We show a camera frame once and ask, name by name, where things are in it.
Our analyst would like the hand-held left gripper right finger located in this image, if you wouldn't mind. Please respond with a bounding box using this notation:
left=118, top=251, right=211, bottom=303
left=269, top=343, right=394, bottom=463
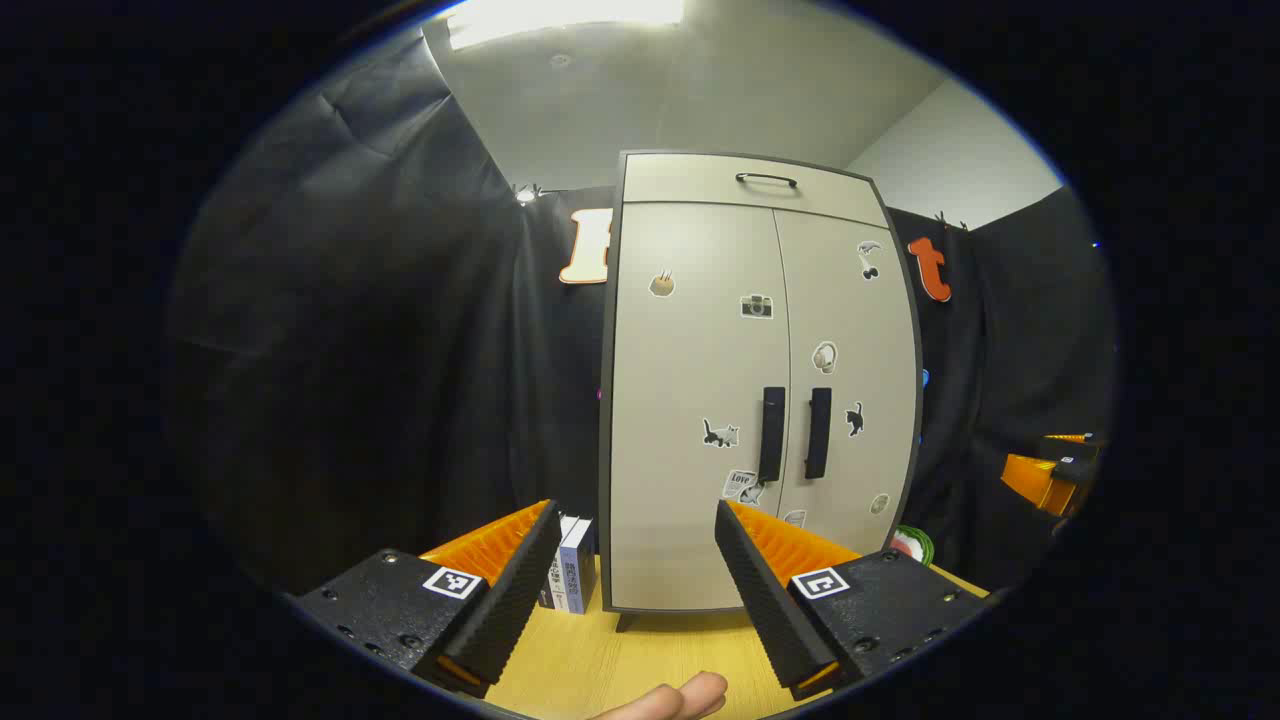
left=714, top=498, right=991, bottom=701

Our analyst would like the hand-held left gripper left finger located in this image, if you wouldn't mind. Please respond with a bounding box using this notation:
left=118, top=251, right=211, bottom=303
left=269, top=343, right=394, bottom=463
left=290, top=498, right=563, bottom=699

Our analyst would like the grey double-door shoe cabinet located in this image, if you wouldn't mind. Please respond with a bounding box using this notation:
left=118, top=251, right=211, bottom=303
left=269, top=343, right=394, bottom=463
left=598, top=150, right=924, bottom=633

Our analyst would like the grey cabinet door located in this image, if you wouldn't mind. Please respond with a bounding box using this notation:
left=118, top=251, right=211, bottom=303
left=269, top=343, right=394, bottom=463
left=775, top=208, right=921, bottom=557
left=608, top=200, right=791, bottom=611

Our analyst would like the grey cabinet drawer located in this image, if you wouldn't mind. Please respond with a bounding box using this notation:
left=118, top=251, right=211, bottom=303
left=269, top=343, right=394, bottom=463
left=622, top=153, right=889, bottom=229

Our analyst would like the light blue book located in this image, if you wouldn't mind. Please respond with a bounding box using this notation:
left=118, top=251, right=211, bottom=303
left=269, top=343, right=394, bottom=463
left=560, top=518, right=598, bottom=615

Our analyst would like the green and white round object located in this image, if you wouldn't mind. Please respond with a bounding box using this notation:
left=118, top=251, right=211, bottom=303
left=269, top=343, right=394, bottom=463
left=890, top=525, right=936, bottom=568

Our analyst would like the black backdrop cloth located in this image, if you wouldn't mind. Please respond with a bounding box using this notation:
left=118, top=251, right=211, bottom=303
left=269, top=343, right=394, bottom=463
left=165, top=30, right=1116, bottom=601

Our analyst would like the ceiling light panel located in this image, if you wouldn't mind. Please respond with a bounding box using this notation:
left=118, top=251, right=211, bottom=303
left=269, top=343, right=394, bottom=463
left=445, top=0, right=686, bottom=51

